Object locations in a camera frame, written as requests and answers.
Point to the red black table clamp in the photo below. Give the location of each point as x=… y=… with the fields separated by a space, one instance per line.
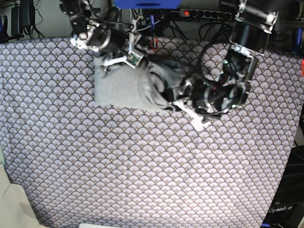
x=154 y=38

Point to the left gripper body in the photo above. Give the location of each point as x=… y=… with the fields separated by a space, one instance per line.
x=206 y=98

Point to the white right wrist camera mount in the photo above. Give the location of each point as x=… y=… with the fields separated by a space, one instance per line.
x=132 y=55

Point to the black OpenArm box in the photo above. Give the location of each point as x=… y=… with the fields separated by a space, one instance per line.
x=287 y=208

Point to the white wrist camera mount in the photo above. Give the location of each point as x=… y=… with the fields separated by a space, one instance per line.
x=132 y=55
x=197 y=121

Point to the black power strip red switch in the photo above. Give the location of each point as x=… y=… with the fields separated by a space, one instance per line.
x=205 y=14

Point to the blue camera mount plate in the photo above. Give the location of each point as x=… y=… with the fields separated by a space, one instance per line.
x=147 y=4

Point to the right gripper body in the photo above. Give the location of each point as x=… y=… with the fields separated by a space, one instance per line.
x=115 y=41

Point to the patterned fan-print tablecloth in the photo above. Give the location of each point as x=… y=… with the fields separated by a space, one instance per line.
x=80 y=162

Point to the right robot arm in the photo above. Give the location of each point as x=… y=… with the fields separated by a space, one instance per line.
x=99 y=33

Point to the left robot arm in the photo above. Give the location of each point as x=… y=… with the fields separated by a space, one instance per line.
x=255 y=20

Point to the grey T-shirt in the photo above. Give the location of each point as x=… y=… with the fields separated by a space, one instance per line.
x=137 y=88

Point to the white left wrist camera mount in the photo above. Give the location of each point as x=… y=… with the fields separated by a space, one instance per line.
x=197 y=121

